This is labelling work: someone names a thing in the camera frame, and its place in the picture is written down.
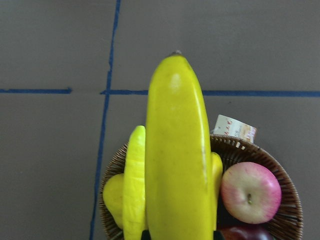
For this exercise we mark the pink red apple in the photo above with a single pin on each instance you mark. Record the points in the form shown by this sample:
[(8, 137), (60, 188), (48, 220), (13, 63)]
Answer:
[(250, 193)]

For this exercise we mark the yellow banana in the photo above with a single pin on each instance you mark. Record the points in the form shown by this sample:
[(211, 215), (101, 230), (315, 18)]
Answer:
[(134, 200), (178, 168), (217, 172)]

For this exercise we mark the yellow pear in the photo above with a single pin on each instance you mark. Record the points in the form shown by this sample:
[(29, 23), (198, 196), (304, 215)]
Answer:
[(112, 195)]

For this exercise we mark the paper price tag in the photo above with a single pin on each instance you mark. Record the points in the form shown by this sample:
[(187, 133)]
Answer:
[(228, 126)]

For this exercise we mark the dark red apple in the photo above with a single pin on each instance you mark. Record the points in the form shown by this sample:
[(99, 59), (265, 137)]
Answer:
[(246, 232)]

